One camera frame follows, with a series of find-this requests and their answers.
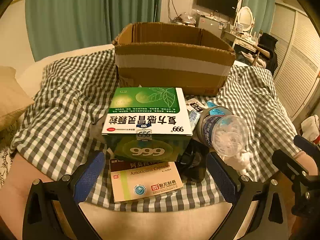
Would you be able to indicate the floral patterned sheet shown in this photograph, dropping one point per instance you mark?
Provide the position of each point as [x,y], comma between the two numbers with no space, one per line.
[5,162]

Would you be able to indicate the white sachet with dark print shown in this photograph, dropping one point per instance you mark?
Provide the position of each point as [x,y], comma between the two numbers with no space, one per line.
[196,105]

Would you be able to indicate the grey white checked blanket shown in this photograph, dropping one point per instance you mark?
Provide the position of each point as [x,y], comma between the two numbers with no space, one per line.
[65,100]

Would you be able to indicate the grey mini fridge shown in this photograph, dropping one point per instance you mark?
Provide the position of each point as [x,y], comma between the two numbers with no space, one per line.
[208,25]

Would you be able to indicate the clear plastic bags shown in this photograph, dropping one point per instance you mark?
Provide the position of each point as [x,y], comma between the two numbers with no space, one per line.
[187,17]

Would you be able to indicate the white oval mirror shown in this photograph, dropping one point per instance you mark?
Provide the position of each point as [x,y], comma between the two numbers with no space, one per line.
[245,17]

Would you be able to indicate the green white medicine box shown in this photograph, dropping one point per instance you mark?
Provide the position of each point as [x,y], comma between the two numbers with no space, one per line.
[147,120]

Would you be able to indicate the blue white tissue packet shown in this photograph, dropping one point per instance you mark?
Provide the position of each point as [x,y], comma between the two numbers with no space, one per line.
[194,120]

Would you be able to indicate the narrow teal window curtain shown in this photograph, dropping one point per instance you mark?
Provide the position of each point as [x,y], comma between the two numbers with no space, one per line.
[260,2]

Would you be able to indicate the small photo frame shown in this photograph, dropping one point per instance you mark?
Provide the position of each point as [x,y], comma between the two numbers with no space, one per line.
[238,28]

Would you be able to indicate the black pouch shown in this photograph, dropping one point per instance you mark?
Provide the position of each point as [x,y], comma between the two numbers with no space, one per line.
[195,162]

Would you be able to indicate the black clothing on chair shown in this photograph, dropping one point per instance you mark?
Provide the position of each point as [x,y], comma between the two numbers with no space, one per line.
[268,50]

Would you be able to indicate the light crumpled clothes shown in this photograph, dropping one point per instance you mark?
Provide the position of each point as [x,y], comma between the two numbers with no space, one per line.
[247,57]

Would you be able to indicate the wooden chair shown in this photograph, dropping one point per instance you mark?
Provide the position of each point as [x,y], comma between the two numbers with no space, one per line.
[260,51]

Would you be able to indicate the beige capsule medicine box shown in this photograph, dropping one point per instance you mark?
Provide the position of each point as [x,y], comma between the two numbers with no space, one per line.
[147,182]

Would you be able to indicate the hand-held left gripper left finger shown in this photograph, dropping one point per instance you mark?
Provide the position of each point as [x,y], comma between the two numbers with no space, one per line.
[88,178]

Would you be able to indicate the clear plastic wrapper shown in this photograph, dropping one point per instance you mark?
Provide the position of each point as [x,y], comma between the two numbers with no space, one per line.
[241,161]

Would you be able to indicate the white dressing table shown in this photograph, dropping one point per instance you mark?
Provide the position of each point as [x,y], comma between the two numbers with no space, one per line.
[240,38]

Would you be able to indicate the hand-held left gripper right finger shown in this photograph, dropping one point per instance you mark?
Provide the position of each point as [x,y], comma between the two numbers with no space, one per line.
[222,182]

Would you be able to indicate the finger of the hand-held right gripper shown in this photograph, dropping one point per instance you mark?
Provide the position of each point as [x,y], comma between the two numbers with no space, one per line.
[287,163]
[306,142]

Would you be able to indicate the beige pillow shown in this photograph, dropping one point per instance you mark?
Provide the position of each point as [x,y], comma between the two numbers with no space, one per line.
[12,97]

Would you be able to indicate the white louvered wardrobe doors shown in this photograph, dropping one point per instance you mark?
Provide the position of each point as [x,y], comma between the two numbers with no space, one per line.
[297,62]

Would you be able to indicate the clear plastic bottle blue label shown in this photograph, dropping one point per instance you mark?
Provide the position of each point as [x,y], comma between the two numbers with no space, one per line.
[222,130]

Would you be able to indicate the black wall television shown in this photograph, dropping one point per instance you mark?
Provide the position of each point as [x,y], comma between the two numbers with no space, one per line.
[216,1]

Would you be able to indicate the wide teal window curtain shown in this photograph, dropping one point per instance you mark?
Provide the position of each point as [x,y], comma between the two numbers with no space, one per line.
[87,15]

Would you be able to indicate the white crumpled cloth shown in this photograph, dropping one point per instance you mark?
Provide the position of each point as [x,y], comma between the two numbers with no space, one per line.
[310,127]

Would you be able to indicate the brown cardboard box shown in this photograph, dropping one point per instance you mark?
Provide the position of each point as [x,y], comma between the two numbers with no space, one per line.
[175,55]

